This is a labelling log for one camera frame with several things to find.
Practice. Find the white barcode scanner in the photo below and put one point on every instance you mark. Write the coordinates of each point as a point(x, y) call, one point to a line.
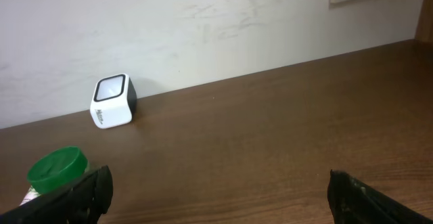
point(114, 101)

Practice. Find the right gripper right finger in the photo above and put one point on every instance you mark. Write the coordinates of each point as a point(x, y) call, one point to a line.
point(353, 202)

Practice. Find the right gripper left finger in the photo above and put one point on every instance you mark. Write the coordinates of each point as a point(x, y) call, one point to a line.
point(83, 200)

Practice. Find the green lid jar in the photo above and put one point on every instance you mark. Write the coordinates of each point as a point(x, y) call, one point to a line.
point(55, 170)

